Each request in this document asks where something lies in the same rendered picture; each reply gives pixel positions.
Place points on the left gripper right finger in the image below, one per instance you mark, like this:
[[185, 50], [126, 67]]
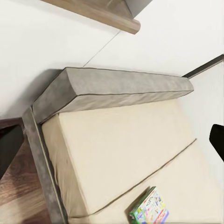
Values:
[[217, 139]]

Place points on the bed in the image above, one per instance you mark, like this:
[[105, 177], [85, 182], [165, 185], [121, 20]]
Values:
[[101, 139]]

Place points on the fixed window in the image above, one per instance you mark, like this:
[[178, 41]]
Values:
[[115, 13]]

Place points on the door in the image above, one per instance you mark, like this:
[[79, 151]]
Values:
[[205, 66]]

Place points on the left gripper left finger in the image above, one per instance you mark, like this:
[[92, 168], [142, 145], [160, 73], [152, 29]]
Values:
[[11, 139]]

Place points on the board game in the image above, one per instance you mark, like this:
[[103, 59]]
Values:
[[151, 209]]

